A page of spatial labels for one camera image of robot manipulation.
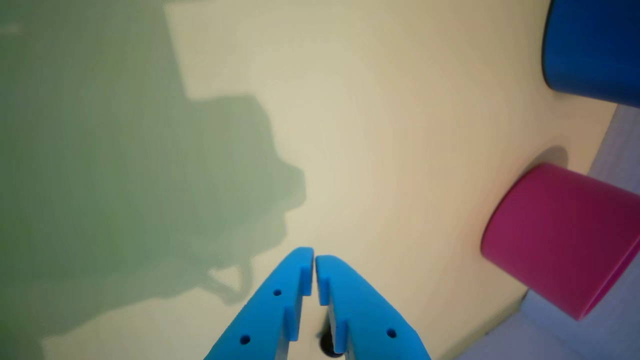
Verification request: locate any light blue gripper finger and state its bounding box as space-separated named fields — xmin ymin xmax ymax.
xmin=315 ymin=254 xmax=432 ymax=360
xmin=203 ymin=246 xmax=315 ymax=360

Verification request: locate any black bolt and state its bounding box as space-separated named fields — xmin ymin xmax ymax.
xmin=319 ymin=327 xmax=347 ymax=359

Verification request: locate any pink round box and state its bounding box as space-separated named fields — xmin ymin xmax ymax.
xmin=480 ymin=163 xmax=640 ymax=321

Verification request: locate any blue round box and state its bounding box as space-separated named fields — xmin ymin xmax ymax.
xmin=542 ymin=0 xmax=640 ymax=109

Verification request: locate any yellow paper sheet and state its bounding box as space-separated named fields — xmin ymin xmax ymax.
xmin=0 ymin=0 xmax=617 ymax=360

